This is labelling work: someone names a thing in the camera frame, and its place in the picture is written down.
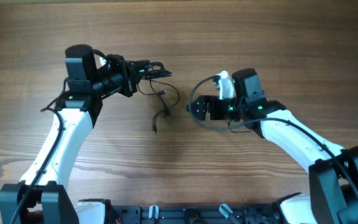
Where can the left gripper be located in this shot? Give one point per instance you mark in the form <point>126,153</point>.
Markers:
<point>128,69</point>

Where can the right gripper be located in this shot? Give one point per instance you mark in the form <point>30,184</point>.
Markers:
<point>213,109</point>

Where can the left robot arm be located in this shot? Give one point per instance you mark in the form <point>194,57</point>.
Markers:
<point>41,194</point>

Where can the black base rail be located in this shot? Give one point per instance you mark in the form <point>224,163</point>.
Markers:
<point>246,214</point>

